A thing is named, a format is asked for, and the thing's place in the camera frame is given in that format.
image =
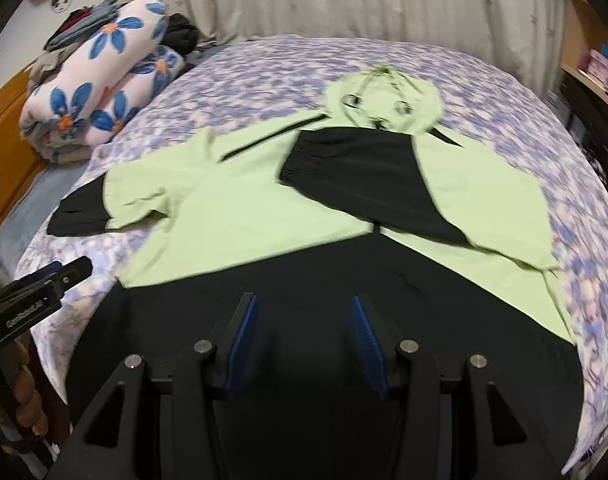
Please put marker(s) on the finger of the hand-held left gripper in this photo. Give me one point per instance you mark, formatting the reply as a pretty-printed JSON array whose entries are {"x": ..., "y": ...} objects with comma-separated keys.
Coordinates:
[{"x": 69, "y": 270}]

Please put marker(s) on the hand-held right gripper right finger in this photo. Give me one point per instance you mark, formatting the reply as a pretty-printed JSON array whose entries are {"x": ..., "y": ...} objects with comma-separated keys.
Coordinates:
[{"x": 365, "y": 332}]

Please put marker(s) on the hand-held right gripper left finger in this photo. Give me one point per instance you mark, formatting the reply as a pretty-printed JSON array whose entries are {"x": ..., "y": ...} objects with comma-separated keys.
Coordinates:
[{"x": 245, "y": 332}]

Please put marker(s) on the green and black hoodie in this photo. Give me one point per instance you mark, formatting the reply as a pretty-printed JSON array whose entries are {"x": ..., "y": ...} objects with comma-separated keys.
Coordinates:
[{"x": 244, "y": 210}]

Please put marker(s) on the pile of mixed clothes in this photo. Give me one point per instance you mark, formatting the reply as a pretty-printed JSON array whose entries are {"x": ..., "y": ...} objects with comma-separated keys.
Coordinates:
[{"x": 69, "y": 35}]

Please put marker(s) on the black clothes heap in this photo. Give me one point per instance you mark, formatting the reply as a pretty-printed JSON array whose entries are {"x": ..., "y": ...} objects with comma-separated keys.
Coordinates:
[{"x": 180, "y": 34}]

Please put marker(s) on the person's left hand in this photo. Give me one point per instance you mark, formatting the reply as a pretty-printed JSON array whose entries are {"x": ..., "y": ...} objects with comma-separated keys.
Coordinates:
[{"x": 31, "y": 390}]

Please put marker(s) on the grey bed sheet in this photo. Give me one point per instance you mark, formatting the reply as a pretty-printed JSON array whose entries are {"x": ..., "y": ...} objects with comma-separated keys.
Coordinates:
[{"x": 39, "y": 205}]

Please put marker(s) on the blue floral pillow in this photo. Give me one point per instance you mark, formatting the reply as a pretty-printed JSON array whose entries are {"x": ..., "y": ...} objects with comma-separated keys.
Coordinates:
[{"x": 99, "y": 80}]

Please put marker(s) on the purple floral blanket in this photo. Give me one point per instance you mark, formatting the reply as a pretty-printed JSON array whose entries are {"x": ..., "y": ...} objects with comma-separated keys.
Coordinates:
[{"x": 244, "y": 90}]

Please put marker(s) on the dark furniture piece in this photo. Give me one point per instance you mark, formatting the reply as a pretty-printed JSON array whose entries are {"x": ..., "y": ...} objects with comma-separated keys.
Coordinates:
[{"x": 596, "y": 130}]

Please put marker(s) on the stack of pink boxes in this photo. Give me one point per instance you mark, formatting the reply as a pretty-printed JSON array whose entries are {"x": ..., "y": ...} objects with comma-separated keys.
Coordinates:
[{"x": 606, "y": 67}]

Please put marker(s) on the wooden shelf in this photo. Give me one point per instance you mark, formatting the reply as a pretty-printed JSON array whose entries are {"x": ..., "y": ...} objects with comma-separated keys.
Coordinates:
[{"x": 591, "y": 25}]

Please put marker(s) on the orange wooden bed frame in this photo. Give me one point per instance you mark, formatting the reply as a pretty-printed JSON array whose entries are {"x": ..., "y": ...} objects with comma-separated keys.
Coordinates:
[{"x": 6, "y": 125}]

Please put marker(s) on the cartoon face wall sticker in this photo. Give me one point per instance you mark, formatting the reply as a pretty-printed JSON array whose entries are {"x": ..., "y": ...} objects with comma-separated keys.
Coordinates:
[{"x": 62, "y": 1}]

